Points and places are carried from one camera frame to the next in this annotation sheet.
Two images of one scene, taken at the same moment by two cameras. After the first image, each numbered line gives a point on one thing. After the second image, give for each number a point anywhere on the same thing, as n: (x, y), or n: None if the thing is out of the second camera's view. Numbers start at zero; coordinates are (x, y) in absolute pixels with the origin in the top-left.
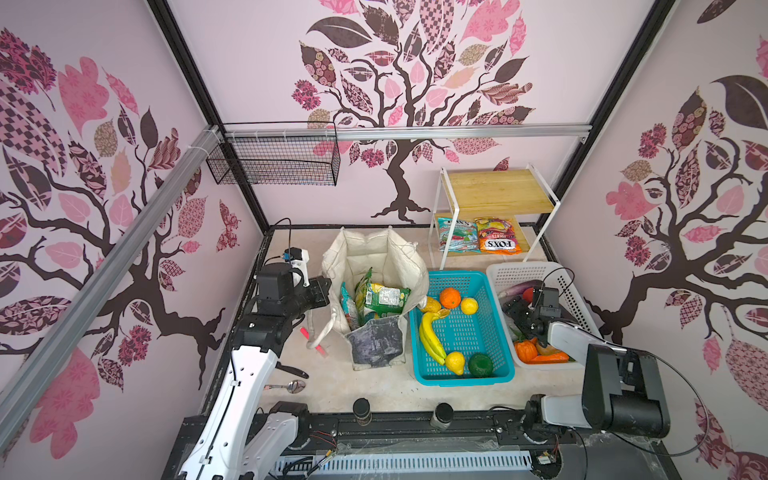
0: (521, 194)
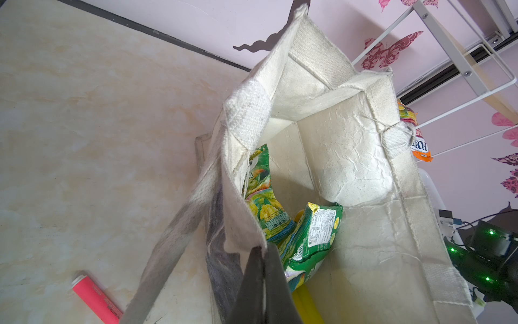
0: (498, 23)
